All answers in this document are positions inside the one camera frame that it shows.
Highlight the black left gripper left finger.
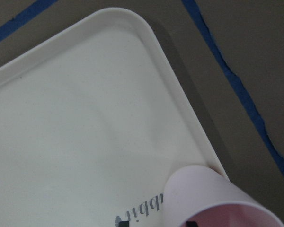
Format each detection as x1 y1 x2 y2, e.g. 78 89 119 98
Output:
119 221 129 227

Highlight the pink plastic cup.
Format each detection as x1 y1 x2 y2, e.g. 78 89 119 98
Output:
162 165 284 227

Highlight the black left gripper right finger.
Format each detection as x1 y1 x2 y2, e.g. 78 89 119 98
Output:
186 221 197 227

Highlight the cream bunny tray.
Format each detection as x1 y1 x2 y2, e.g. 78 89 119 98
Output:
0 8 226 227

